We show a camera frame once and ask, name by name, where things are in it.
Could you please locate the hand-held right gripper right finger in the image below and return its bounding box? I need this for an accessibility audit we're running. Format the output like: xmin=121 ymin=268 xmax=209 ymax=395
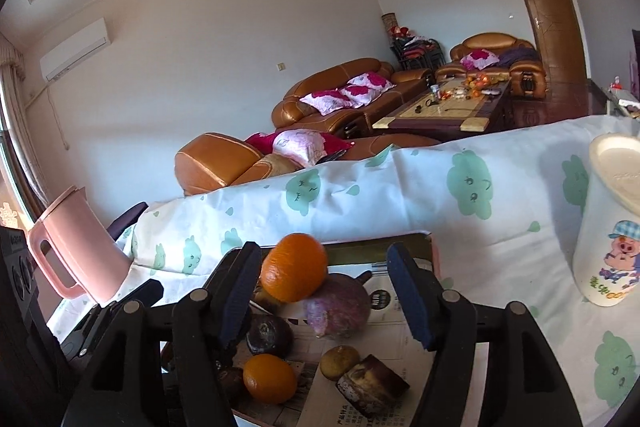
xmin=386 ymin=242 xmax=583 ymax=427

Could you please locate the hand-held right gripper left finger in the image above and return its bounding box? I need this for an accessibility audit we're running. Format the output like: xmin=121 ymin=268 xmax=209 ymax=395
xmin=60 ymin=241 xmax=263 ymax=427

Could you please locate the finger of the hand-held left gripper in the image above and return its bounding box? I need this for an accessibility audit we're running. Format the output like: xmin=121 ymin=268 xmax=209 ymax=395
xmin=60 ymin=278 xmax=165 ymax=360

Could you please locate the metal tin tray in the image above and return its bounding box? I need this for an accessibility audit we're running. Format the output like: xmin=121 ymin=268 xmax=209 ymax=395
xmin=160 ymin=231 xmax=443 ymax=427

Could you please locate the orange mandarin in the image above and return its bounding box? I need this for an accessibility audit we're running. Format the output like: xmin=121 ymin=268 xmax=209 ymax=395
xmin=243 ymin=353 xmax=297 ymax=404
xmin=259 ymin=233 xmax=329 ymax=303

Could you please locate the dark passion fruit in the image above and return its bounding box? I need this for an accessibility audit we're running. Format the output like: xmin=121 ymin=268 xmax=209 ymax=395
xmin=246 ymin=314 xmax=294 ymax=356
xmin=215 ymin=366 xmax=246 ymax=408

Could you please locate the purple passion fruit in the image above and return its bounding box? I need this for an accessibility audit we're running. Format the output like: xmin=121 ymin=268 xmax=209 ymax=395
xmin=302 ymin=273 xmax=372 ymax=340

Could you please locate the newspaper sheet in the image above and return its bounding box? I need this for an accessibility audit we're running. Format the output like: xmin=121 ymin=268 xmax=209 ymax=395
xmin=215 ymin=259 xmax=436 ymax=427

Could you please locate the purple chair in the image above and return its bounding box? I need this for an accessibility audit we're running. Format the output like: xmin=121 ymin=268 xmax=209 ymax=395
xmin=105 ymin=202 xmax=149 ymax=242

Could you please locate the pink plastic jug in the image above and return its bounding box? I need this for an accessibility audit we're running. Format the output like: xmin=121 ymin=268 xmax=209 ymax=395
xmin=27 ymin=186 xmax=133 ymax=305

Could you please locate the small green-brown fruit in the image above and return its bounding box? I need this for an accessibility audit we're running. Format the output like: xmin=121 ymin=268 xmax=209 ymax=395
xmin=320 ymin=345 xmax=361 ymax=382

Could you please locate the brown layered block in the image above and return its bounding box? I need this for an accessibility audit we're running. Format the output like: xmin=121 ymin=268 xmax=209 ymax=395
xmin=336 ymin=354 xmax=411 ymax=418

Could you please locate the white green-printed tablecloth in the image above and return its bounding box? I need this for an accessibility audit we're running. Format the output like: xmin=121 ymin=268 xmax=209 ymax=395
xmin=47 ymin=114 xmax=640 ymax=427

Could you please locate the pale pink pillow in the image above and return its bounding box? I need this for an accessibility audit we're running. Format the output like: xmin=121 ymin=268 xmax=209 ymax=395
xmin=272 ymin=129 xmax=328 ymax=166

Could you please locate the beige curtain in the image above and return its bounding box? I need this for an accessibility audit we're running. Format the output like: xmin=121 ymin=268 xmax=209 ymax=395
xmin=0 ymin=32 xmax=51 ymax=228

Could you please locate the wooden coffee table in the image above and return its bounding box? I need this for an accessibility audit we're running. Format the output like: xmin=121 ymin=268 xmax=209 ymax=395
xmin=371 ymin=77 xmax=516 ymax=138

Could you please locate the pink floral pillow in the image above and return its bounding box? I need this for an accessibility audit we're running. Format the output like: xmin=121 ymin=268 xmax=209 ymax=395
xmin=340 ymin=84 xmax=373 ymax=108
xmin=460 ymin=49 xmax=501 ymax=70
xmin=299 ymin=89 xmax=351 ymax=116
xmin=346 ymin=73 xmax=396 ymax=92

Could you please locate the white cartoon mug with lid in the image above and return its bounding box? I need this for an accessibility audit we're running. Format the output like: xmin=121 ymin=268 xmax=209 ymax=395
xmin=571 ymin=133 xmax=640 ymax=308

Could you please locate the pile of oranges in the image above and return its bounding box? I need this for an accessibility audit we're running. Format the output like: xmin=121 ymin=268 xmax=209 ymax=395
xmin=462 ymin=74 xmax=493 ymax=98

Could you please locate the long brown leather sofa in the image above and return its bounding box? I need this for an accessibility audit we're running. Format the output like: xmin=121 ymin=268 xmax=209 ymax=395
xmin=271 ymin=58 xmax=433 ymax=130

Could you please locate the stack of black chairs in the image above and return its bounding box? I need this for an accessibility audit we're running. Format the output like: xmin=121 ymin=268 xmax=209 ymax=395
xmin=390 ymin=36 xmax=447 ymax=72

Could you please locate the white air conditioner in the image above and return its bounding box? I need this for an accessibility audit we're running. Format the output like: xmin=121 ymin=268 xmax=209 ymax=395
xmin=39 ymin=18 xmax=111 ymax=82

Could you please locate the purple cloth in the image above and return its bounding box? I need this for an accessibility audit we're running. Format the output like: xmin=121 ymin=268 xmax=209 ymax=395
xmin=497 ymin=47 xmax=542 ymax=66

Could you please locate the brown leather armchair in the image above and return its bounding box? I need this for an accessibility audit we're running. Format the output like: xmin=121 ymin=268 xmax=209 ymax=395
xmin=435 ymin=32 xmax=546 ymax=98

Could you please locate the brown wooden door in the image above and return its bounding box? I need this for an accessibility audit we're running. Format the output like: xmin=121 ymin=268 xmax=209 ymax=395
xmin=506 ymin=0 xmax=591 ymax=118

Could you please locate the black television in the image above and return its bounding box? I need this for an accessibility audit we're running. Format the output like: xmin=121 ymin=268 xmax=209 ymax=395
xmin=627 ymin=27 xmax=640 ymax=100

